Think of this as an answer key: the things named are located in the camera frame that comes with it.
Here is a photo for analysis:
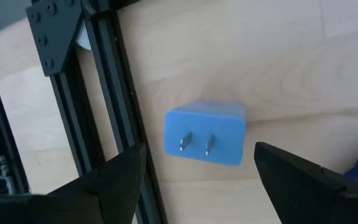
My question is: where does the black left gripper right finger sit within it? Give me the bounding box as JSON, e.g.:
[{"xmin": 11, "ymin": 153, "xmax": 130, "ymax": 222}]
[{"xmin": 254, "ymin": 142, "xmax": 358, "ymax": 224}]

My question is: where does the light blue plug charger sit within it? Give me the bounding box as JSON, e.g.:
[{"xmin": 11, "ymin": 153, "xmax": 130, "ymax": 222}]
[{"xmin": 163, "ymin": 99, "xmax": 248, "ymax": 167}]

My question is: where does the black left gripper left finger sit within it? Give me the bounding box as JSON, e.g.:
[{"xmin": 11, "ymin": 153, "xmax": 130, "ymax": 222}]
[{"xmin": 29, "ymin": 142, "xmax": 147, "ymax": 224}]

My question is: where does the black aluminium table frame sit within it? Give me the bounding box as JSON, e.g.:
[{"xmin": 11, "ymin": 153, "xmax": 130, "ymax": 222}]
[{"xmin": 25, "ymin": 0, "xmax": 169, "ymax": 224}]

